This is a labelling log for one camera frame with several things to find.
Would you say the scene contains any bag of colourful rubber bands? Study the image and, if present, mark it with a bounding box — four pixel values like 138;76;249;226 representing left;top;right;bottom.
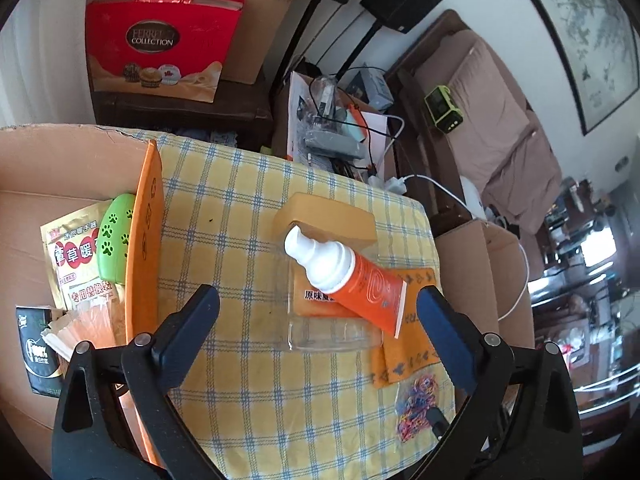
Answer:
395;370;439;443

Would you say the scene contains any green paw print case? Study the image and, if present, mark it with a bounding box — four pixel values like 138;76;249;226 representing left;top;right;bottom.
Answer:
96;193;136;285

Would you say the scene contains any black tissue pack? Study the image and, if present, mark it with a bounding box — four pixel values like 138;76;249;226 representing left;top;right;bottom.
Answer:
15;306;64;398

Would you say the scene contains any large brown carton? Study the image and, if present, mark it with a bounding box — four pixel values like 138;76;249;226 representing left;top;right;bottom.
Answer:
217;0;293;89

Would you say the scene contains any white curtain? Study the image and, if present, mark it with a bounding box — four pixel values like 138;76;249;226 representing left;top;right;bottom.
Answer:
1;0;94;126

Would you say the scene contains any brown sofa with cushions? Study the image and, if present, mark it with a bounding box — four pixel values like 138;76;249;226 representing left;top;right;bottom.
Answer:
387;8;564;241

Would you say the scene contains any orange cardboard box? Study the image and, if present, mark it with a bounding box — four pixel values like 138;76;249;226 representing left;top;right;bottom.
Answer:
1;125;164;471

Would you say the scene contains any orange patterned towel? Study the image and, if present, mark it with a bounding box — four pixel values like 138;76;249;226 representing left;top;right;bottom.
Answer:
370;268;439;389

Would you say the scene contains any yellow checked tablecloth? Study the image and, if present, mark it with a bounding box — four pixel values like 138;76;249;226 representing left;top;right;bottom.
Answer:
153;132;439;479

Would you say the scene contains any orange white lotion tube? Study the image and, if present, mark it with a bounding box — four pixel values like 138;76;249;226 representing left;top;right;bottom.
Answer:
284;226;407;338

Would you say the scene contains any framed ink painting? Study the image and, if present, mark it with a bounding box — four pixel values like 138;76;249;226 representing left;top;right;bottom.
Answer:
532;0;639;134

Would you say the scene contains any clear plastic jar yellow lid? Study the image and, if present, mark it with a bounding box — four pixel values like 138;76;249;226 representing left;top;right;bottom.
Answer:
269;193;382;352

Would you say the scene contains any gold hand warmer packet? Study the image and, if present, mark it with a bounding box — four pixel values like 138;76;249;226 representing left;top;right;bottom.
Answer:
40;200;122;311

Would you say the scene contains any white charging cable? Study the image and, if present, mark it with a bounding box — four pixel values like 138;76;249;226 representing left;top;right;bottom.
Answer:
372;114;532;323

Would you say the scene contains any green black radio clock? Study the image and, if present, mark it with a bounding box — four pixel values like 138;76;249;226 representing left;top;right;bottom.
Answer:
424;84;463;134

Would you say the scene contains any right black speaker on stand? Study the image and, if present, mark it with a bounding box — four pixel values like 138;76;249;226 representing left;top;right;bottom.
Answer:
335;0;442;80

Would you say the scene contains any brown cardboard box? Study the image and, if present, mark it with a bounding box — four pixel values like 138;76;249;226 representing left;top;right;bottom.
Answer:
435;220;535;349

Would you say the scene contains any red Ferrero gift bag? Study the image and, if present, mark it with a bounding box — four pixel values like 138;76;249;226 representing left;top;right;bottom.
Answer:
85;0;244;103

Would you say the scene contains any box with cluttered gadgets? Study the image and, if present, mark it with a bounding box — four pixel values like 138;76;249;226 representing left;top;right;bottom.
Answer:
271;72;405;180

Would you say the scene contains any white feather shuttlecock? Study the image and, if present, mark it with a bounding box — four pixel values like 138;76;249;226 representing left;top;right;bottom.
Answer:
41;304;120;362

